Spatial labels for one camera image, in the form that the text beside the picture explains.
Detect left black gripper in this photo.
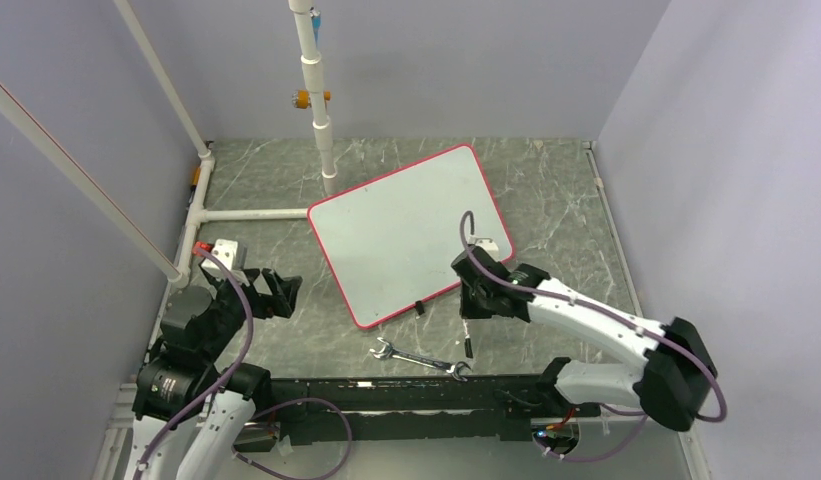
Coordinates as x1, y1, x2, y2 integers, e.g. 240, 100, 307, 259
202, 265, 301, 359

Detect black white marker pen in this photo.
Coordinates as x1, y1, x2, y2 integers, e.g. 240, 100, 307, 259
462, 319, 474, 359

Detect red framed whiteboard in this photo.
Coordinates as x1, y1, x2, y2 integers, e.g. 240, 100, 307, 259
307, 143, 515, 330

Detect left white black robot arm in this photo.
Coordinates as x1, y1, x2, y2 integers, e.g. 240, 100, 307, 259
125, 268, 303, 479

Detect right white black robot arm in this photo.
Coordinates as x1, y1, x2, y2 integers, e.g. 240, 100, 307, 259
451, 245, 718, 432

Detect silver double ended wrench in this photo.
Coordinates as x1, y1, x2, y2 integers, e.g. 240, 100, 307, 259
369, 337, 472, 382

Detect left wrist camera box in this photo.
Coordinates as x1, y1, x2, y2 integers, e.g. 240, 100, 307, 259
192, 239, 247, 278

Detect white pvc pipe frame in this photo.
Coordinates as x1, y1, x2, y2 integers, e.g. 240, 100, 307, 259
0, 0, 336, 290

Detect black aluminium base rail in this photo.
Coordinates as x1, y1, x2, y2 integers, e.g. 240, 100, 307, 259
108, 374, 693, 458

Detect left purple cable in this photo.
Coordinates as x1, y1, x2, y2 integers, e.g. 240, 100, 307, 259
128, 248, 354, 480

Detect purple cable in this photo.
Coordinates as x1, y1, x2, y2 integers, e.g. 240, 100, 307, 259
128, 248, 354, 480
458, 210, 727, 464

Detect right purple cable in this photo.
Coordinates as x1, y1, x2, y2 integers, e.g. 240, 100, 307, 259
458, 210, 727, 464

